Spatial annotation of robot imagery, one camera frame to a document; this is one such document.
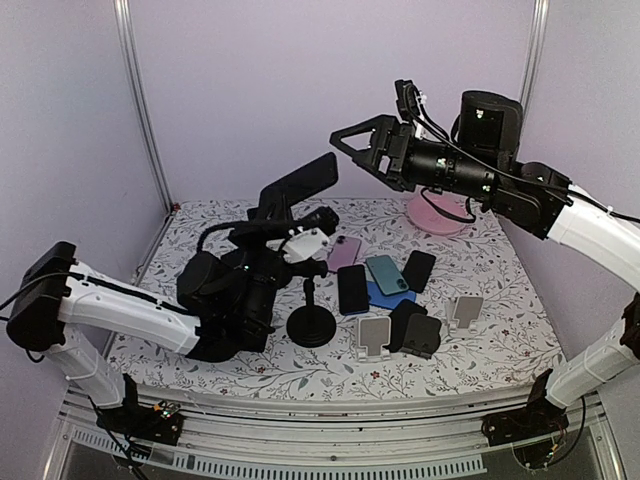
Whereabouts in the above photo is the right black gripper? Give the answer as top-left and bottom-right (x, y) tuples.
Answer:
(328, 114), (498, 201)

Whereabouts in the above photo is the black phone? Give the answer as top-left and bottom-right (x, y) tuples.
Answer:
(270, 152), (339, 205)
(337, 264), (369, 316)
(387, 299), (428, 353)
(402, 250), (436, 293)

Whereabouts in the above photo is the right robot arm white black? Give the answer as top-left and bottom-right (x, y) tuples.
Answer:
(330, 81), (639, 289)

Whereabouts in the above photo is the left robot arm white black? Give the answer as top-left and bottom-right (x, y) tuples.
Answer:
(5, 186), (338, 434)

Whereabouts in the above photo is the pink phone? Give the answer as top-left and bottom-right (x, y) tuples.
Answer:
(327, 235), (362, 273)

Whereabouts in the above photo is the black round-base clamp stand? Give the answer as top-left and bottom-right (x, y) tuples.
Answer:
(286, 259), (336, 348)

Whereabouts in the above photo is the teal green phone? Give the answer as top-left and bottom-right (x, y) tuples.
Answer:
(365, 255), (409, 296)

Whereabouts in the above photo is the blue phone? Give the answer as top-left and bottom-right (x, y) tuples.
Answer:
(366, 281), (417, 310)

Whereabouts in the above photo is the white folding stand front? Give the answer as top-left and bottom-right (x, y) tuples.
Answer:
(355, 316), (391, 363)

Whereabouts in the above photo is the white folding stand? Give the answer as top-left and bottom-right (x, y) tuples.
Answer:
(445, 296), (484, 334)
(355, 316), (391, 363)

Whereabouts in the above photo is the white folding stand right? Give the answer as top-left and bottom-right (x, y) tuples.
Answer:
(445, 296), (484, 334)

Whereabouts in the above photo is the dark grey folding stand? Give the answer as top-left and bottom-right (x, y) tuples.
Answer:
(400, 313), (442, 359)

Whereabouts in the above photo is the pink plate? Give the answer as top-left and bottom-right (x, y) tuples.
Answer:
(406, 193), (476, 236)

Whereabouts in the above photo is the floral table mat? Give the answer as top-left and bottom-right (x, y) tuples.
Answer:
(107, 199), (564, 401)

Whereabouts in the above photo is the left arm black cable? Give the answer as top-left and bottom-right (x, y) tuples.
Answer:
(197, 219), (261, 259)

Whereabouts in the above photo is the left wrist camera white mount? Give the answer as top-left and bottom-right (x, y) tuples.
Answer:
(281, 206), (339, 264)

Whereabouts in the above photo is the right aluminium corner post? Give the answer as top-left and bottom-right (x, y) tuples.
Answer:
(520, 0), (550, 112)

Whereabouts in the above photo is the aluminium corner post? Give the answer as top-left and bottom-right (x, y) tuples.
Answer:
(520, 0), (550, 112)
(113, 0), (174, 214)

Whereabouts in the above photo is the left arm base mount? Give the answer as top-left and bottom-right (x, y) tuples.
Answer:
(97, 374), (185, 446)

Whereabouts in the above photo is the left aluminium corner post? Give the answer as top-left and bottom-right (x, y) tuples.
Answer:
(113, 0), (174, 214)

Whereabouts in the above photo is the front aluminium rail frame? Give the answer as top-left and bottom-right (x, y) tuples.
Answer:
(44, 387), (627, 479)

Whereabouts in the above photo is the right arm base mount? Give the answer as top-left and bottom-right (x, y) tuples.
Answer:
(481, 369), (569, 446)

